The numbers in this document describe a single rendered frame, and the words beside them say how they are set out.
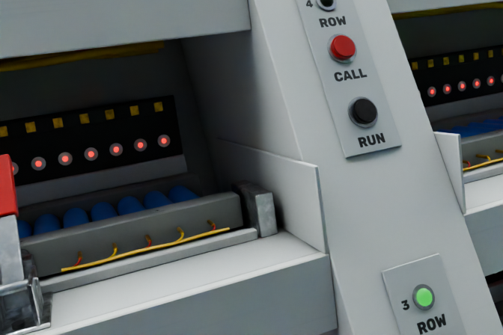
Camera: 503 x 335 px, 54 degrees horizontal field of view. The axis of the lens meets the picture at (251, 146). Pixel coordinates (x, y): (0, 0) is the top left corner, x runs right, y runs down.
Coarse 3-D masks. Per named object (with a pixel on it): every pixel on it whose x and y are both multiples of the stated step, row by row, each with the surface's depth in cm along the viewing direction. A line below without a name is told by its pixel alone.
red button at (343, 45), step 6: (342, 36) 31; (336, 42) 31; (342, 42) 31; (348, 42) 31; (336, 48) 31; (342, 48) 31; (348, 48) 31; (354, 48) 31; (336, 54) 31; (342, 54) 31; (348, 54) 31
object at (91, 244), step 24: (120, 216) 32; (144, 216) 31; (168, 216) 32; (192, 216) 32; (216, 216) 33; (240, 216) 34; (24, 240) 30; (48, 240) 29; (72, 240) 30; (96, 240) 30; (120, 240) 31; (144, 240) 31; (168, 240) 32; (48, 264) 29; (72, 264) 30; (96, 264) 29
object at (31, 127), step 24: (168, 96) 43; (24, 120) 39; (48, 120) 40; (72, 120) 40; (96, 120) 41; (120, 120) 42; (144, 120) 43; (168, 120) 43; (0, 144) 39; (24, 144) 39; (48, 144) 40; (72, 144) 41; (96, 144) 41; (168, 144) 44; (24, 168) 40; (48, 168) 40; (72, 168) 41; (96, 168) 42
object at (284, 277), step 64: (64, 192) 40; (256, 192) 32; (320, 192) 27; (128, 256) 31; (192, 256) 30; (256, 256) 28; (320, 256) 27; (64, 320) 24; (128, 320) 24; (192, 320) 25; (256, 320) 26; (320, 320) 28
